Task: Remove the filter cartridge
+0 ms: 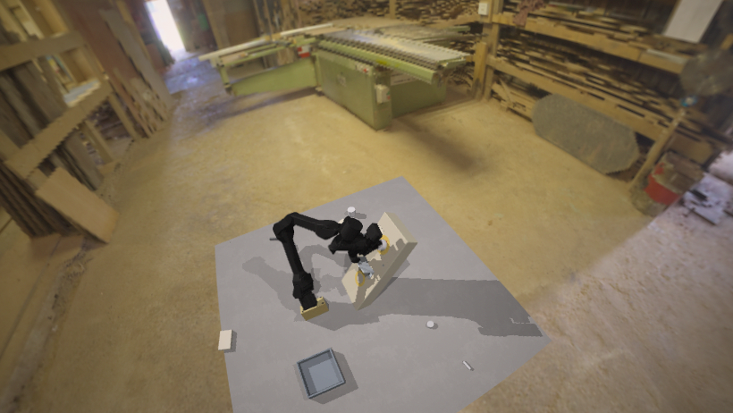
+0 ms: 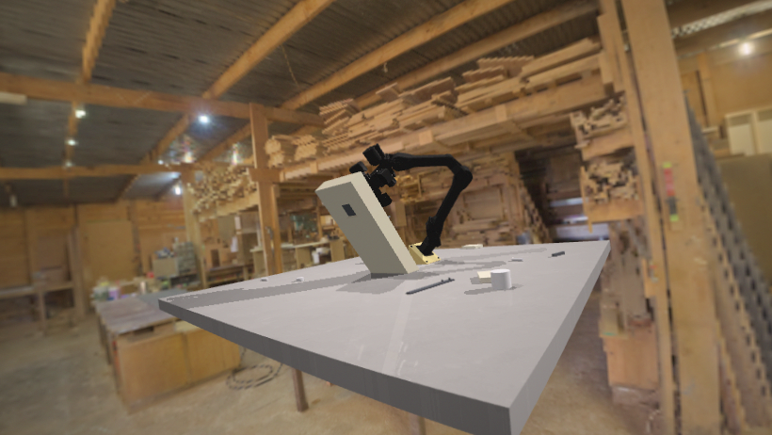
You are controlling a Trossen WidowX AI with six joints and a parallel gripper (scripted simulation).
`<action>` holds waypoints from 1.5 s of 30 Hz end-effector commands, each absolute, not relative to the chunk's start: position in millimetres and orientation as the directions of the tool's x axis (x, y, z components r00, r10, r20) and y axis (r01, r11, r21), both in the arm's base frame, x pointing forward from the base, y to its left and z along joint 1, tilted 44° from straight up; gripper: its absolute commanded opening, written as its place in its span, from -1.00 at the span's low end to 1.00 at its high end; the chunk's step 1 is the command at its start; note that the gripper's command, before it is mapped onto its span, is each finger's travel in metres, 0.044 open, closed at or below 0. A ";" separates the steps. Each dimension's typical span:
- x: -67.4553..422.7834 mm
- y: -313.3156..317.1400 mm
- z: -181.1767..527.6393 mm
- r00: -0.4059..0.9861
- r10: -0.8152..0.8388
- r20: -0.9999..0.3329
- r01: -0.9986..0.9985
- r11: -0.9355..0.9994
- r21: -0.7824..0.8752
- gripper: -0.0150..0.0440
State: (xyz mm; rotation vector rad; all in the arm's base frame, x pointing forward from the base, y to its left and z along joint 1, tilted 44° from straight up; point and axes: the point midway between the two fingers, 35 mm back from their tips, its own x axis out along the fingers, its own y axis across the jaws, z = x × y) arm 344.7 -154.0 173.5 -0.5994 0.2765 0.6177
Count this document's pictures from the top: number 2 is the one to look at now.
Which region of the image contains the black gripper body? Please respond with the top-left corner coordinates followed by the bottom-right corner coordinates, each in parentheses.
top-left (349, 161), bottom-right (392, 208)

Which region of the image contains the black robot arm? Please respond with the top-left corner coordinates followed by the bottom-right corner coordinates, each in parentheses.
top-left (362, 143), bottom-right (473, 257)

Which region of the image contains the white cylinder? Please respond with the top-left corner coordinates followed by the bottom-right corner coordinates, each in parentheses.
top-left (490, 269), bottom-right (512, 290)

